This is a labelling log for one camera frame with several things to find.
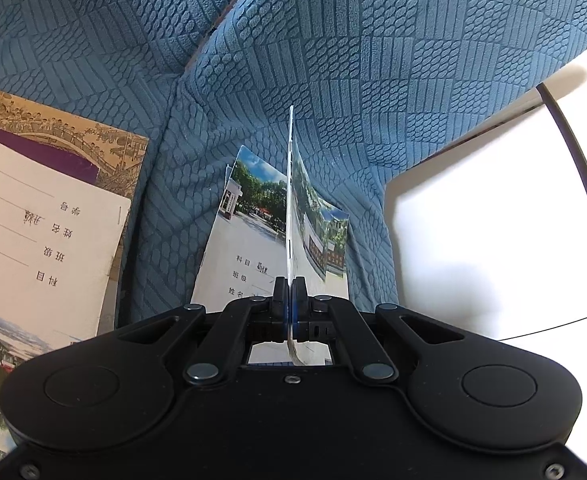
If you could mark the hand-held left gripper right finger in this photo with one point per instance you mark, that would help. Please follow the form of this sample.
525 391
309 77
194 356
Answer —
298 307

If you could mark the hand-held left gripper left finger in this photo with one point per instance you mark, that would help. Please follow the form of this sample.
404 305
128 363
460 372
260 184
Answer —
282 307

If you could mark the photo cover exercise notebook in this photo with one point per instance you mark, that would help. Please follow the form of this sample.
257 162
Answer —
227 190
243 240
318 230
33 230

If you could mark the gold old-painting cover book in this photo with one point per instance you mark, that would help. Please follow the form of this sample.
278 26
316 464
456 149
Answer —
113 160

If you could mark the blue textured chair cover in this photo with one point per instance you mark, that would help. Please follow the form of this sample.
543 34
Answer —
323 35

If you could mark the dark metal armrest tube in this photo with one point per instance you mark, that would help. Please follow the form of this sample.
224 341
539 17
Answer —
556 116

